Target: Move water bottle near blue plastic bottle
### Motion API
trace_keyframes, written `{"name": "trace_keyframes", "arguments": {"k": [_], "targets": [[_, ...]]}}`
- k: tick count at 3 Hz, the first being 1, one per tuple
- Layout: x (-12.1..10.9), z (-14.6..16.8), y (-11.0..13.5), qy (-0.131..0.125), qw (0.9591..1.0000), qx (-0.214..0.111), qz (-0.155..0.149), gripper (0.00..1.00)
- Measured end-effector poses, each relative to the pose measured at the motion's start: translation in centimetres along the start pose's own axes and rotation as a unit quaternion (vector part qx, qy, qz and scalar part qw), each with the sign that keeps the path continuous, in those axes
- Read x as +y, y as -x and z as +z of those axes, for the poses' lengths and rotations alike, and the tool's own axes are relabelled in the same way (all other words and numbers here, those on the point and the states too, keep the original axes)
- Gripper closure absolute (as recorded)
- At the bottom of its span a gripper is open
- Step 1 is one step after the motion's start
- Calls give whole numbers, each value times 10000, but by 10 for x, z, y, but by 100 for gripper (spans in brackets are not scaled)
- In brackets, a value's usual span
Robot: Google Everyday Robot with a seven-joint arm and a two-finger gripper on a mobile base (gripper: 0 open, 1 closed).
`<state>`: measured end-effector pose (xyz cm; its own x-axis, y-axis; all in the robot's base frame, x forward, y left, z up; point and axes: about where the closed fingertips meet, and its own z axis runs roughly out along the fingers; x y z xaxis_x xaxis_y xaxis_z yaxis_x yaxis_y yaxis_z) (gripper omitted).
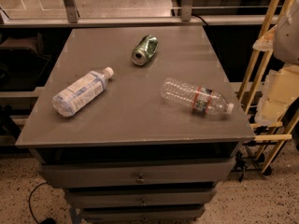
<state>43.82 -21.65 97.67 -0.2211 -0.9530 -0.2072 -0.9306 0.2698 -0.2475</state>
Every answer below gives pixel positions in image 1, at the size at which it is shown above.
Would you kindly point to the top grey drawer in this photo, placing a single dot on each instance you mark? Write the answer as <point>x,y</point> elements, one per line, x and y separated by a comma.
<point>74,176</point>

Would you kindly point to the crushed green soda can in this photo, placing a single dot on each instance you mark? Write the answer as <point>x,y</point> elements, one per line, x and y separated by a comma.
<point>145,50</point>

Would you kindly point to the bottom grey drawer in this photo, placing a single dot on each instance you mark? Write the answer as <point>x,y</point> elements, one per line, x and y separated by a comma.
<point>143,214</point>

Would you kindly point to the blue label plastic bottle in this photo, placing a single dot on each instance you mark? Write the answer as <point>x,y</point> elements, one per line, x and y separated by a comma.
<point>71,99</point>

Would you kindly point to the middle grey drawer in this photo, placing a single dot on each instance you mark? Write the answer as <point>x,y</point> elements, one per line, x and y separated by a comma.
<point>140,198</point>

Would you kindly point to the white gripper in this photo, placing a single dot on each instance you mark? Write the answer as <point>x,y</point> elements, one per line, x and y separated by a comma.
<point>287,37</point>

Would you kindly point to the clear water bottle red label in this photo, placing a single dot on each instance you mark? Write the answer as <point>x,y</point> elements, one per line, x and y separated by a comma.
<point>197,98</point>

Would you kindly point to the grey drawer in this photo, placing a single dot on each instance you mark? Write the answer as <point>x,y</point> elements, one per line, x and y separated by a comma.
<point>140,198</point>
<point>143,214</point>
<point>74,176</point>

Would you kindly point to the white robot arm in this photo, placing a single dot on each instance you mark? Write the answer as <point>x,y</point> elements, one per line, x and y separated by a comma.
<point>286,41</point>

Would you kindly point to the grey drawer cabinet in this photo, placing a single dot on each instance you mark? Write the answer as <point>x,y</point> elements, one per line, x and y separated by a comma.
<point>130,122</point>

